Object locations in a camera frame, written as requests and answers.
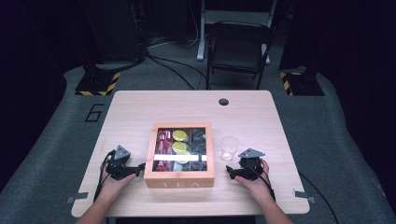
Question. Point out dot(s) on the black folding chair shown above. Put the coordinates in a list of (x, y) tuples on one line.
[(238, 46)]

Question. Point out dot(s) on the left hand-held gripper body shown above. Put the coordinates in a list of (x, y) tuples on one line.
[(120, 166)]

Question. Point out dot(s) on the green lid capsule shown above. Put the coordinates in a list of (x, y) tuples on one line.
[(183, 153), (179, 147), (180, 135)]

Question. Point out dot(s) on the white desk frame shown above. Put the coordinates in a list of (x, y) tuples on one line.
[(214, 15)]

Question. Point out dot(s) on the silver capsule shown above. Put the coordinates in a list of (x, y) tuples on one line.
[(178, 167)]

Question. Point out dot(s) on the black yellow striped stand base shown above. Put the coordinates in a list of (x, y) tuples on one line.
[(96, 84), (303, 84)]

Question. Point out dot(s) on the person's left hand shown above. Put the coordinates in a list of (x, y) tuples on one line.
[(113, 186)]

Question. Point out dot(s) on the clear plastic cup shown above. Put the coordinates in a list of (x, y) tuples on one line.
[(229, 146)]

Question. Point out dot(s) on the person's right hand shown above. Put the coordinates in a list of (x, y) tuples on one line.
[(260, 186)]

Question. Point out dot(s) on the red stick packet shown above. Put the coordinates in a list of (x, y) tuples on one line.
[(159, 146), (168, 140)]

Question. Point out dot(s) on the wooden tea box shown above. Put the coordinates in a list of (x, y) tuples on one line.
[(180, 181)]

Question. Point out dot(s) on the grey table bracket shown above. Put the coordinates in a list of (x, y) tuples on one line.
[(77, 197), (303, 195)]

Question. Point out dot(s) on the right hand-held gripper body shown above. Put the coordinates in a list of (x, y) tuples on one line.
[(252, 165)]

